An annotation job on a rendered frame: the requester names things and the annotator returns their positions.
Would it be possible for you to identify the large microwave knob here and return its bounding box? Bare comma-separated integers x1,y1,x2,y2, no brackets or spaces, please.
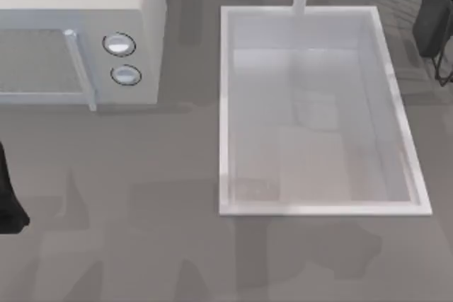
101,32,137,58

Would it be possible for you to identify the white sink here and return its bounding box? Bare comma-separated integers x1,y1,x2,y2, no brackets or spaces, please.
217,5,433,217

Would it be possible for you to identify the microwave door handle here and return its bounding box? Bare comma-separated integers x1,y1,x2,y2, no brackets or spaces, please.
64,28,98,112

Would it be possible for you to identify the microwave oven door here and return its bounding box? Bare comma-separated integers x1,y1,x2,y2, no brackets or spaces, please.
0,28,89,105

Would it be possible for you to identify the small microwave knob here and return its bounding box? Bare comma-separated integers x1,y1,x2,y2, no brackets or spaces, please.
110,64,143,87

